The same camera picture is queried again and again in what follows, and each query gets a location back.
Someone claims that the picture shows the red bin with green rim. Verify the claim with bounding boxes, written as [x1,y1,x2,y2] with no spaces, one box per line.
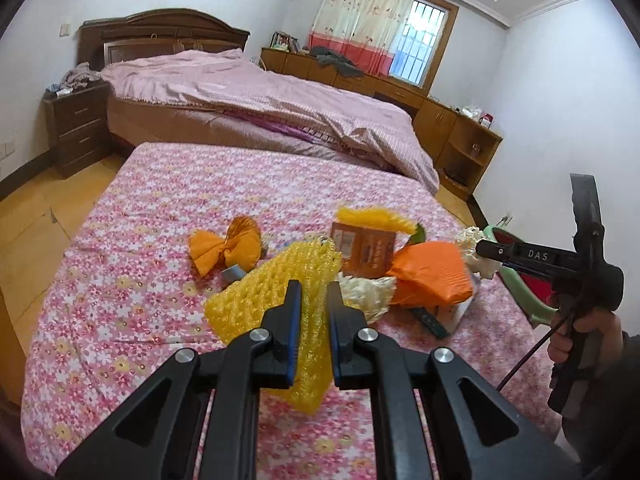
[482,224,559,330]

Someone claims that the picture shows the yellow foam net sleeve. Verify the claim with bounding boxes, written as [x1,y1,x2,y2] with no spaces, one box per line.
[204,238,342,415]

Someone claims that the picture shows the orange cardboard box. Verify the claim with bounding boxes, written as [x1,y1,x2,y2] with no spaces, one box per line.
[330,222,396,278]

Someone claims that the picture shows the person's right hand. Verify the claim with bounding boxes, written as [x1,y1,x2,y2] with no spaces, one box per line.
[546,308,625,378]

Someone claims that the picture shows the small green box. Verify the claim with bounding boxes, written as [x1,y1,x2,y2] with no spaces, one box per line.
[411,308,450,339]

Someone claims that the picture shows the white foam net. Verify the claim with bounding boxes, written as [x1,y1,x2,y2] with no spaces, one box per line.
[454,226,500,280]
[337,272,396,325]

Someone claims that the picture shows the pink floral bedspread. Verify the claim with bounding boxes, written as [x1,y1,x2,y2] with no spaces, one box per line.
[21,143,536,479]

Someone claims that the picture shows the green leaf wrapper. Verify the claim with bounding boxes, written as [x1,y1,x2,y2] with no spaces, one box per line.
[406,223,426,246]

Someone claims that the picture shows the orange crumpled paper bow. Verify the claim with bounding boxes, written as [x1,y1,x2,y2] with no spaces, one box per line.
[189,216,262,278]

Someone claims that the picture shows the long wooden cabinet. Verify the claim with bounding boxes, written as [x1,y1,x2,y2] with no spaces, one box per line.
[260,48,502,202]

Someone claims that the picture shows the yellow corrugated foam piece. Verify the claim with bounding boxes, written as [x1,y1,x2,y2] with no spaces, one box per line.
[335,207,418,235]

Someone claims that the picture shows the window with bars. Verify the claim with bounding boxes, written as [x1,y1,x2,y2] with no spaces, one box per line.
[388,0,459,91]

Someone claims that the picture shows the dark wooden nightstand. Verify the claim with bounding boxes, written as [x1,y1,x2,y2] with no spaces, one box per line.
[42,82,112,178]

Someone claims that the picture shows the pink quilt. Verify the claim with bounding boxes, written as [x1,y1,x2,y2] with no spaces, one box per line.
[101,49,439,193]

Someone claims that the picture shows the dark clothes on cabinet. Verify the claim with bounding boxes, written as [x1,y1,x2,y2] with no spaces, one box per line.
[309,46,364,78]

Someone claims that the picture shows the floral red-hem curtain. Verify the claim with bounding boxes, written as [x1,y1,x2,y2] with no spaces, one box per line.
[309,0,414,76]

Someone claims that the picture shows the dark wooden bed headboard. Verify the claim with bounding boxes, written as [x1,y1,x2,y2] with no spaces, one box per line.
[76,8,250,70]

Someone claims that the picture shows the black cable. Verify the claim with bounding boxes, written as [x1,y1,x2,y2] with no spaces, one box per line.
[496,309,576,392]

